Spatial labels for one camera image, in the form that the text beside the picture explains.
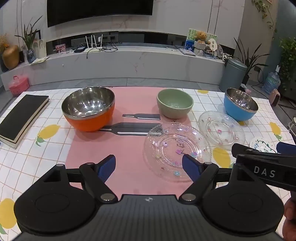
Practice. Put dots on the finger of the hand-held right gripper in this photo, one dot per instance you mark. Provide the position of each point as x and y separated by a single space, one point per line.
263 172
286 148

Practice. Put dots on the patterned decorative plate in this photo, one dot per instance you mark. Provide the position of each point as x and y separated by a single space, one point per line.
219 51

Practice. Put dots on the black book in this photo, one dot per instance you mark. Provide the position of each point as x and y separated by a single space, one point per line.
20 113

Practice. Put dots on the blue water jug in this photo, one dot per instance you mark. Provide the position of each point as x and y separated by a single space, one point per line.
270 83

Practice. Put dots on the black set-top box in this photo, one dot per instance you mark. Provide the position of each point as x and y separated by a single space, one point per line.
79 50

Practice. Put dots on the pink heater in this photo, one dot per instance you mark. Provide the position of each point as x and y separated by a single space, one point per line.
275 97

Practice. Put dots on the grey wrapped pot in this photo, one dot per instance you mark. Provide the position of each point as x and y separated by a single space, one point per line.
199 48

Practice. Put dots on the white notebook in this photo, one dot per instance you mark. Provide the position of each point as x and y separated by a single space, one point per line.
187 52

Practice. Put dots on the lemon checked tablecloth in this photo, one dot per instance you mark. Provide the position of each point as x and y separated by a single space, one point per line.
34 157

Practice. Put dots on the orange steel bowl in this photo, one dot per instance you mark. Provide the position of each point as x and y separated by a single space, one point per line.
87 120

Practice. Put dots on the clear glass floral plate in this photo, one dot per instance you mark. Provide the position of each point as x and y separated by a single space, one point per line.
166 148
219 129

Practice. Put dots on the pink photo card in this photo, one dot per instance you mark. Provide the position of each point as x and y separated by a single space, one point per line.
60 48

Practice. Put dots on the pink printed table runner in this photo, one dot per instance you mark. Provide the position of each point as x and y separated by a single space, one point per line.
129 143

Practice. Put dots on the black television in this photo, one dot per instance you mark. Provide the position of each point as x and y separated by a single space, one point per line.
99 9

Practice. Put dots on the yellowish paper sheets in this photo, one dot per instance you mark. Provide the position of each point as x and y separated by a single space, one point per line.
40 60

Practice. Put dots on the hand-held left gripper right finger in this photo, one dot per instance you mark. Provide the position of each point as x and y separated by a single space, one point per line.
190 168

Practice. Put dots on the blue steel bowl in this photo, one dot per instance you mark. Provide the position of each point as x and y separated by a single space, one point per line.
235 111

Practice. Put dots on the grey trash can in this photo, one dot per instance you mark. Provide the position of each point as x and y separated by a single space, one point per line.
231 76

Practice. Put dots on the hanging green vine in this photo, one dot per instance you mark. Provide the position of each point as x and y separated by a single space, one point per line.
266 14

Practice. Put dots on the blue packet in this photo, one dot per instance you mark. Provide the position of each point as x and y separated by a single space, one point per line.
189 44

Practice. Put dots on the white painted plate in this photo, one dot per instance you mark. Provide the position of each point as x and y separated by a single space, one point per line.
261 143

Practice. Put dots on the brown teddy bear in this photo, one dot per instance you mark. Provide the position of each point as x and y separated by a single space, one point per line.
200 36

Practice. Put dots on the gold vase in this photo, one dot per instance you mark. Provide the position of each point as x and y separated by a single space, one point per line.
10 58

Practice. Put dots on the green picture board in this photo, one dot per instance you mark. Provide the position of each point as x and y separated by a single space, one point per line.
190 33

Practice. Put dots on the white router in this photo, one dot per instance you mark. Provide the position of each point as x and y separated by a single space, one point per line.
99 48

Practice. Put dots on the person's right hand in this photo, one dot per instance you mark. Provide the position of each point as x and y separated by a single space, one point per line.
291 210

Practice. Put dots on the pink basket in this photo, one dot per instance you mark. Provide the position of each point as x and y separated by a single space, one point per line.
19 85

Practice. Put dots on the leafy green plant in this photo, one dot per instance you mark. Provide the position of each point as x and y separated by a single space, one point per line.
289 58

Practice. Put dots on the green ceramic bowl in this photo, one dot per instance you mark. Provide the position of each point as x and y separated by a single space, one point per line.
173 111

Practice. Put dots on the blue vase with plant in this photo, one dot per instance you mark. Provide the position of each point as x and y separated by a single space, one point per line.
31 56

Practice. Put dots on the white marble tv console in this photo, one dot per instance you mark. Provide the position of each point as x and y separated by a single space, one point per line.
115 62

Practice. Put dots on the glass dome with white base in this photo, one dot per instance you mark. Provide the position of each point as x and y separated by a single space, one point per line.
292 125

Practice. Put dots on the potted long-leaf plant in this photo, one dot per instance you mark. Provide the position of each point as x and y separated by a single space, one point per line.
245 78

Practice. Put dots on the white round hand fan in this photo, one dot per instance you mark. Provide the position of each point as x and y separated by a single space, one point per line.
212 44

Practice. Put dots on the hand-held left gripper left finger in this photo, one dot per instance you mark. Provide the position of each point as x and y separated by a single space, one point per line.
106 168

